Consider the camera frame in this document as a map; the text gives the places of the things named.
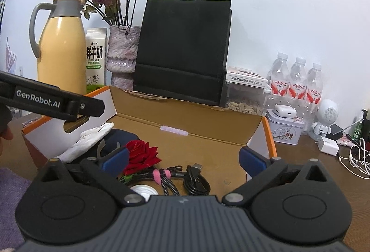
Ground yellow thermos jug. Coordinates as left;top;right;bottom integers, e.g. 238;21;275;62
29;0;87;95

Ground white robot figure speaker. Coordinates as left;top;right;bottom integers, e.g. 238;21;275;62
309;99;339;140

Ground white cable tangle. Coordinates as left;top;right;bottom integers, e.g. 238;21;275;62
339;136;370;177

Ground white printed tin box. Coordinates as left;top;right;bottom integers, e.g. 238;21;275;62
265;109;305;145

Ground braided cable with pink tie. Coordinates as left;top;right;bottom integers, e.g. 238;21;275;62
118;165;188;197

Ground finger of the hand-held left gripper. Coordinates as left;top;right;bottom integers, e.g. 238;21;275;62
67;93;105;122

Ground white cloth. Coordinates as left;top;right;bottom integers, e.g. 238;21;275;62
55;122;114;163

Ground purple flower wall decal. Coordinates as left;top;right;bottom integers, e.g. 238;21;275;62
6;35;18;76

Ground small green bottle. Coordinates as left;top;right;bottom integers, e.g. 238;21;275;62
353;109;368;141

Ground clear water bottle red label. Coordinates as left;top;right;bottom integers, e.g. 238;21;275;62
289;57;307;114
305;63;324;115
267;52;290;109

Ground white green milk carton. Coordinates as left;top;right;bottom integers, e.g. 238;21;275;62
85;28;109;94

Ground white charger cube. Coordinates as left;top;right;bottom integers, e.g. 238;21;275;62
318;136;339;156

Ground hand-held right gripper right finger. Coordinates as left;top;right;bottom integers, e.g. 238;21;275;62
222;146;328;207

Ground clear seed container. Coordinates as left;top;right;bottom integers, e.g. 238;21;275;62
224;81;272;116

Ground white round puck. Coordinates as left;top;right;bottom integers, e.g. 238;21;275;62
130;184;159;203

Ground white earbuds case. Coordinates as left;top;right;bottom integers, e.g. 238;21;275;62
274;104;298;118

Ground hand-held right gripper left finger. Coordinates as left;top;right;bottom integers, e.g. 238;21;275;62
43;146;145;207

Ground orange cardboard box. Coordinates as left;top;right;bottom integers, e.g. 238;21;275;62
22;85;277;200

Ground black usb cable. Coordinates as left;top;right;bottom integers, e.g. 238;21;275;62
183;163;211;196

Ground black paper bag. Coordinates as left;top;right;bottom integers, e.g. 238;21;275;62
132;0;232;108

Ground black power adapter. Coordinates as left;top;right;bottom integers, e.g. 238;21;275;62
330;124;344;139

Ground person's left hand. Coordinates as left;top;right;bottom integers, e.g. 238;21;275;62
0;126;14;162

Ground white flat box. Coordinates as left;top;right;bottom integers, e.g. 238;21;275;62
225;66;269;86

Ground red artificial rose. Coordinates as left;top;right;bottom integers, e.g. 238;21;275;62
118;140;162;180

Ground purple fuzzy vase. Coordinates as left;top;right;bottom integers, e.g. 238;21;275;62
105;25;142;90

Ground dark blue fabric case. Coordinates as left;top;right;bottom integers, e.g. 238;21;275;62
100;128;139;166

